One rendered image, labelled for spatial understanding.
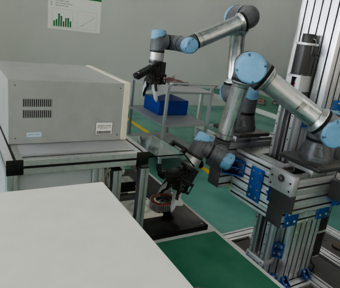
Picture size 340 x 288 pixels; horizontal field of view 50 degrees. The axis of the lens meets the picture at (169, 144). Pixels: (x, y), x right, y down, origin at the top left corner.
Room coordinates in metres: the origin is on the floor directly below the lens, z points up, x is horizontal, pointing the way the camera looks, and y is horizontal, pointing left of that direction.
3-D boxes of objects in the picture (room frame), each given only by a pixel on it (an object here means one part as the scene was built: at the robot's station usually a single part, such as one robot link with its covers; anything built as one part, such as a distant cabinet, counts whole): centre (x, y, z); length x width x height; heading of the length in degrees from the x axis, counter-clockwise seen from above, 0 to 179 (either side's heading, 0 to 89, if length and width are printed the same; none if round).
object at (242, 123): (2.00, -0.39, 1.09); 0.15 x 0.15 x 0.10
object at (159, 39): (1.91, 0.12, 1.45); 0.09 x 0.08 x 0.11; 115
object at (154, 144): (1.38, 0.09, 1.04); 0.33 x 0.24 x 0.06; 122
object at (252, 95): (2.01, -0.38, 1.20); 0.13 x 0.12 x 0.14; 25
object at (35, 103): (1.34, 0.44, 1.22); 0.44 x 0.39 x 0.20; 32
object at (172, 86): (4.29, 0.06, 0.51); 1.01 x 0.60 x 1.01; 32
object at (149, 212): (1.40, 0.09, 0.78); 0.15 x 0.15 x 0.01; 32
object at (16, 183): (1.02, 0.33, 0.91); 0.28 x 0.03 x 0.32; 122
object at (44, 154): (1.33, 0.43, 1.09); 0.68 x 0.44 x 0.05; 32
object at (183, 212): (1.49, 0.17, 0.76); 0.64 x 0.47 x 0.02; 32
